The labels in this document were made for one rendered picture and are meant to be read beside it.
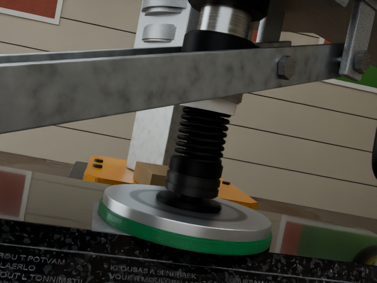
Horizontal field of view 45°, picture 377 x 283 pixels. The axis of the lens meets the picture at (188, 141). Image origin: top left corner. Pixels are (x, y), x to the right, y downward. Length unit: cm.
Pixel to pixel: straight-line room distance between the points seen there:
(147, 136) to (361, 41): 83
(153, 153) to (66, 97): 99
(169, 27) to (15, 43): 565
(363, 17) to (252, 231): 35
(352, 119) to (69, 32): 433
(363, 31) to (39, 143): 627
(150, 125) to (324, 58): 81
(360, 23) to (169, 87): 34
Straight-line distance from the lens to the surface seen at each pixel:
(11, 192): 61
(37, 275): 47
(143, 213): 49
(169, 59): 44
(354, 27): 69
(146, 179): 112
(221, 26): 55
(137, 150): 142
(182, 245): 48
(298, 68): 61
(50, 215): 53
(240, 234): 50
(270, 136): 688
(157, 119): 136
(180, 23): 131
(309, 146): 708
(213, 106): 54
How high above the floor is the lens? 98
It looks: 3 degrees down
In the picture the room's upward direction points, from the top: 11 degrees clockwise
